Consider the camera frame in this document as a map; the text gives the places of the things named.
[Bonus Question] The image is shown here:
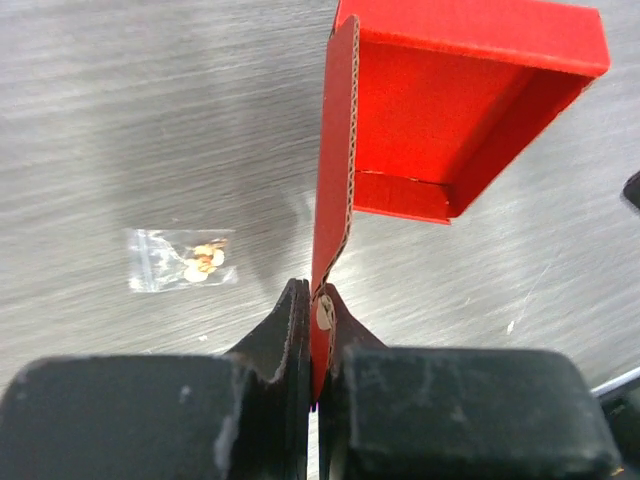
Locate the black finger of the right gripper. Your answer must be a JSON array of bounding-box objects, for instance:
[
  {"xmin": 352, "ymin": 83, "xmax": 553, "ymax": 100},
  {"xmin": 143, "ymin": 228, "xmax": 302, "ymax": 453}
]
[{"xmin": 621, "ymin": 172, "xmax": 640, "ymax": 214}]

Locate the red paper box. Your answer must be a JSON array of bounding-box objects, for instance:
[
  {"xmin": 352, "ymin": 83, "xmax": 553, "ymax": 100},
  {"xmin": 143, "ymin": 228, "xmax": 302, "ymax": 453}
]
[{"xmin": 310, "ymin": 1, "xmax": 611, "ymax": 395}]

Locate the small clear plastic bag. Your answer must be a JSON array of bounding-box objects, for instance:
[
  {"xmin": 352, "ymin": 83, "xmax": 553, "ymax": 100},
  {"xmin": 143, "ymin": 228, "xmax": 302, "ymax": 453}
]
[{"xmin": 126, "ymin": 229, "xmax": 238, "ymax": 293}]

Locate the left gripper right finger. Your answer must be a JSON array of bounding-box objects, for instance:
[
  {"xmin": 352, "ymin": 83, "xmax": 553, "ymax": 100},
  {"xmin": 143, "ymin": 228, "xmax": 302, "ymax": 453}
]
[{"xmin": 318, "ymin": 284, "xmax": 386, "ymax": 480}]

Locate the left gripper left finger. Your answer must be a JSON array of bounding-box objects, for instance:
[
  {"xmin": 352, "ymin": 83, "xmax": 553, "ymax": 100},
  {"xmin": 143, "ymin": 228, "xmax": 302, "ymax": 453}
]
[{"xmin": 227, "ymin": 279, "xmax": 311, "ymax": 479}]

